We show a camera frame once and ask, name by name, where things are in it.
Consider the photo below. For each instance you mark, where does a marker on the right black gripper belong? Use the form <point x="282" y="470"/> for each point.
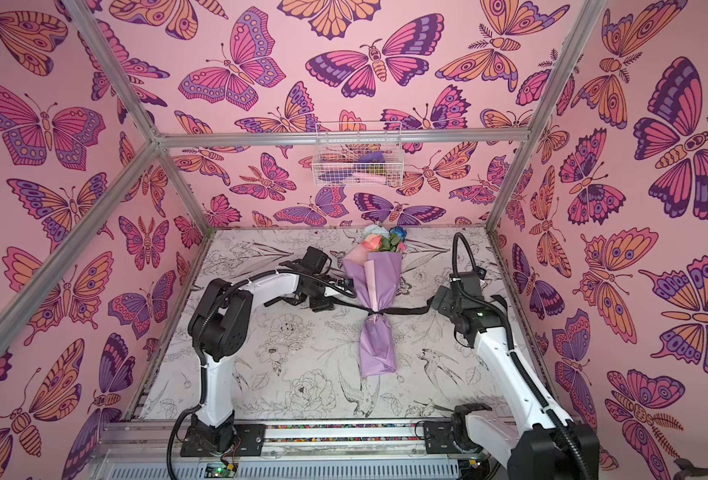
<point x="441" y="300"/>

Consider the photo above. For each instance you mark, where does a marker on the blue fake flower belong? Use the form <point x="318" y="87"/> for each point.
<point x="398" y="233"/>

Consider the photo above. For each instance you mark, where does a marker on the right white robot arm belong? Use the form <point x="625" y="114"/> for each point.
<point x="528" y="396"/>

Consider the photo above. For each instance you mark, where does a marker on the white wire basket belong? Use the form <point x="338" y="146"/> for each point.
<point x="359" y="153"/>

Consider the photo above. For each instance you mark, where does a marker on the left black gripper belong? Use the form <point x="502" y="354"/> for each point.
<point x="322" y="305"/>

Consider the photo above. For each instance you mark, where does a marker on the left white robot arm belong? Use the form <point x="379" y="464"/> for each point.
<point x="219" y="328"/>

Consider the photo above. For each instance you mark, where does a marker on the black ribbon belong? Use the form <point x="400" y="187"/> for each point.
<point x="393" y="311"/>

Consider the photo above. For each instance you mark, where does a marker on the pink fake rose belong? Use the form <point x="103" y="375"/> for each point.
<point x="373" y="242"/>

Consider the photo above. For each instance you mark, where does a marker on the pink purple wrapping paper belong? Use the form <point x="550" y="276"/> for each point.
<point x="376" y="278"/>

